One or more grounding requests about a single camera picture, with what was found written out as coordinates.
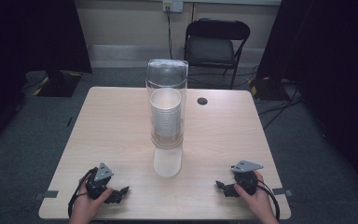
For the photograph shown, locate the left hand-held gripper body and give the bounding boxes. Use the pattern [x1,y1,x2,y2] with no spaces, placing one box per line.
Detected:
[85,161,117,201]

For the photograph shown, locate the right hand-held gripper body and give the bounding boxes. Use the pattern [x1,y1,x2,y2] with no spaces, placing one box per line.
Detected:
[230,160,259,197]

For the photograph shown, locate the person's right hand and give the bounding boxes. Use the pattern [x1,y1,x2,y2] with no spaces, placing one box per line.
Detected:
[233,171,280,224]

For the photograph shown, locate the person's left hand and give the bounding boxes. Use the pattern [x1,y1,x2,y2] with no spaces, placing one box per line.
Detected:
[68,187,115,224]

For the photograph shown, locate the stack of white paper cups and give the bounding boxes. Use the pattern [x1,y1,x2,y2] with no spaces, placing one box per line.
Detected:
[149,87,184,178]

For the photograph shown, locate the black stand base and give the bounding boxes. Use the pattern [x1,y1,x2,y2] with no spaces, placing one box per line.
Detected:
[36,70,84,98]
[249,76,294,102]

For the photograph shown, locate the clear plastic cup dispenser tube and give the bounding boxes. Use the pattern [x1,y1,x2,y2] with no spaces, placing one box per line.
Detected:
[145,58,189,149]

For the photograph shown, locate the black folding chair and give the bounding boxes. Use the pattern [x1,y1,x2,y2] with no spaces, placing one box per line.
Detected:
[183,18,252,90]

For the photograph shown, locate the black curtain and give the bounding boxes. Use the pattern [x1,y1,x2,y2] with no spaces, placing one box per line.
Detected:
[0,0,93,157]
[255,0,358,200]

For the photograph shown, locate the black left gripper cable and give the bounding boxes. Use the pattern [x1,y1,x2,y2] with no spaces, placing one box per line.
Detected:
[67,167,98,219]

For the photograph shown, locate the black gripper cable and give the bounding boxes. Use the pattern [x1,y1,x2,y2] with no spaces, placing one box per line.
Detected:
[255,179,282,222]
[67,167,98,219]

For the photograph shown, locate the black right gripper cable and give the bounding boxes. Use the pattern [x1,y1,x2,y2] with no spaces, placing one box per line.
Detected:
[255,179,282,222]

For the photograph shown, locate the grey table edge bracket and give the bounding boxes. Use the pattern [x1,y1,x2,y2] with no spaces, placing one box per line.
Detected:
[34,189,60,201]
[271,187,295,198]

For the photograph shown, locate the black floor cables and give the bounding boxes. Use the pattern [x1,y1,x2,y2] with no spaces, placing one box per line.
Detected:
[256,83,303,131]

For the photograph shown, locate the black wall power cable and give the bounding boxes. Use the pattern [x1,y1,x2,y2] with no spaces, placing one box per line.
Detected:
[166,5,174,61]

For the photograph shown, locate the white wall outlet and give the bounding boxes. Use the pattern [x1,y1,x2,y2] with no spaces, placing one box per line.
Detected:
[162,0,185,14]

